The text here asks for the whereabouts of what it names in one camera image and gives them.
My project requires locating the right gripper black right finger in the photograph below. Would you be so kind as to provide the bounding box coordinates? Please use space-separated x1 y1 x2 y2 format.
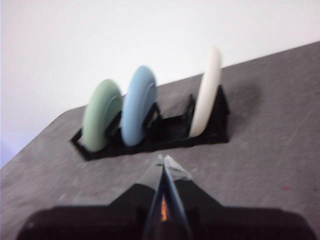
162 154 224 240

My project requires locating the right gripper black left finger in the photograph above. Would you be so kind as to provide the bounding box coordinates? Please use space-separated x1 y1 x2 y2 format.
107 154 165 240

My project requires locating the green plate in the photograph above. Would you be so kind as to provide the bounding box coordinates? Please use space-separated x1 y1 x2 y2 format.
82 79 124 152

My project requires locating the black plate rack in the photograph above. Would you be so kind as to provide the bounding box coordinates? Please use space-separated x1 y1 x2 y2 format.
70 84 231 162

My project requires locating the blue plate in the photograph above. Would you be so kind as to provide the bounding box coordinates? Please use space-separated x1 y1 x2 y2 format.
120 65 159 147

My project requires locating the cream white plate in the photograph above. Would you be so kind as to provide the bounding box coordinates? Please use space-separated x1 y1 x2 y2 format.
188 44 223 138

